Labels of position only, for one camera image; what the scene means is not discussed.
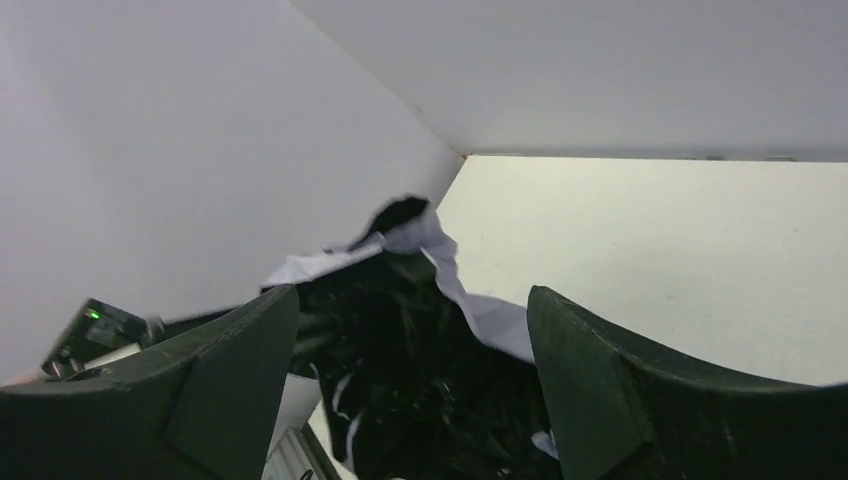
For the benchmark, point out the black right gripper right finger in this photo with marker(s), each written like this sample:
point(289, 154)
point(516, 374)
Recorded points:
point(623, 406)

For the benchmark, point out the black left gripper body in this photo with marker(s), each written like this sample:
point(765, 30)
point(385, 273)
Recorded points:
point(99, 333)

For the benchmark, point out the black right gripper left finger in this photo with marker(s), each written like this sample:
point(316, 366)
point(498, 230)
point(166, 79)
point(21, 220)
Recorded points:
point(201, 405)

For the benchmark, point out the lavender folding umbrella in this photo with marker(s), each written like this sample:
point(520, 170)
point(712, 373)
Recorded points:
point(419, 378)

